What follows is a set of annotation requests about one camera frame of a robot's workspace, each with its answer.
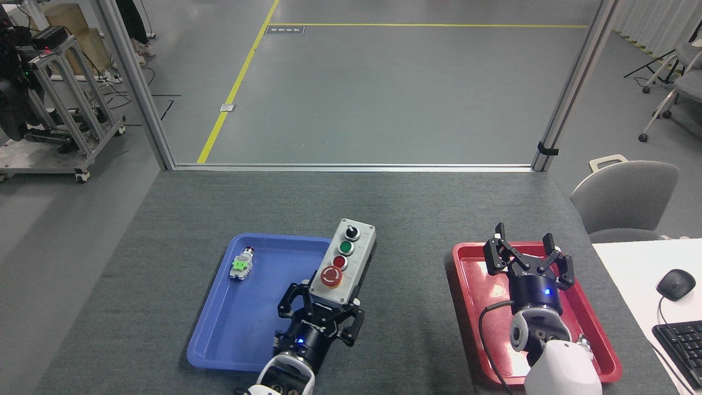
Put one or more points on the black tripod stand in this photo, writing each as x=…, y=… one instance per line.
x=652, y=61

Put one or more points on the white desk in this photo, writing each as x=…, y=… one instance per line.
x=636, y=291

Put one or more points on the red plastic tray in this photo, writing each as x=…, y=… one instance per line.
x=589, y=323

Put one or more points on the black keyboard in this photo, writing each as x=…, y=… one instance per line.
x=683, y=345

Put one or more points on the grey office chair on wheels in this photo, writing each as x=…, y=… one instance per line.
x=683, y=77

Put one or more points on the brown cardboard box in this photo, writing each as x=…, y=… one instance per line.
x=77, y=38

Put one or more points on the silver floor socket plate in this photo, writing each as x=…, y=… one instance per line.
x=227, y=107

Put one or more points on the silver aluminium post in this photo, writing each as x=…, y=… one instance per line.
x=137, y=82
x=576, y=82

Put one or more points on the grey shell chair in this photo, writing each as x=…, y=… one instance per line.
x=625, y=200

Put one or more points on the aluminium frame cart on wheels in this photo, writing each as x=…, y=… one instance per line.
x=71, y=109

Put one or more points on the black clip on post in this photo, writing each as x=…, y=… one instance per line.
x=547, y=148

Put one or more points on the person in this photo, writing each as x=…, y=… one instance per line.
x=134, y=27

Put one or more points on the dark floor label plate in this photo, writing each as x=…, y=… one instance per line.
x=284, y=30

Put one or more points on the silver aluminium table rail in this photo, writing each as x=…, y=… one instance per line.
x=351, y=167

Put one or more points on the silver push button switch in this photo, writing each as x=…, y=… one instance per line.
x=586, y=345

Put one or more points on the black machine on cart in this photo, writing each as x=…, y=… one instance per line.
x=16, y=82

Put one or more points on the push button with green block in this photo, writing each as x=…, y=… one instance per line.
x=242, y=265

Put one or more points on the grey control box with buttons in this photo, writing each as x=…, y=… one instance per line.
x=343, y=263

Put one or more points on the black computer mouse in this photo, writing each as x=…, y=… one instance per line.
x=676, y=284

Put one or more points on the blue plastic tray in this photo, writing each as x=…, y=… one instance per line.
x=247, y=312

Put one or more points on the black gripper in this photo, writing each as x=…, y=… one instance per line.
x=536, y=291
x=310, y=337

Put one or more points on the white curtain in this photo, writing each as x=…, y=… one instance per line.
x=658, y=22

